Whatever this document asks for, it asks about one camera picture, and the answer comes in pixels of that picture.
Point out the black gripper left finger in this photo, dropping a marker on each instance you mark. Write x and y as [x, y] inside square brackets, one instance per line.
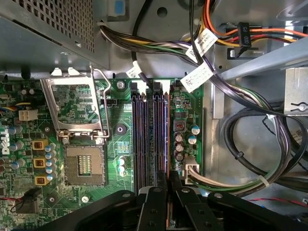
[154, 211]

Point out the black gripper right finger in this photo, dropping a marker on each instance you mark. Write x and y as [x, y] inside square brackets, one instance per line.
[197, 216]

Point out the RAM memory stick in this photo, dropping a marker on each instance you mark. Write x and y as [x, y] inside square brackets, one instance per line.
[169, 132]

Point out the black RAM slot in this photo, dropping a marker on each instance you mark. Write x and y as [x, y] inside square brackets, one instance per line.
[144, 134]
[157, 134]
[135, 134]
[164, 134]

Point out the green motherboard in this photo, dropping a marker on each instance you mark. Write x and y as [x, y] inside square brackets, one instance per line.
[113, 154]

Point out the CPU socket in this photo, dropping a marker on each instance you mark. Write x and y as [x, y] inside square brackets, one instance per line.
[84, 166]

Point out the metal socket cover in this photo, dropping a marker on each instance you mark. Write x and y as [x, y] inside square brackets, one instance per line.
[52, 103]

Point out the grey metal drive cage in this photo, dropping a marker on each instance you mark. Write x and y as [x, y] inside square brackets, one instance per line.
[264, 60]

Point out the grey power supply unit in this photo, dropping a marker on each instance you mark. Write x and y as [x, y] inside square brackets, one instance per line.
[36, 45]

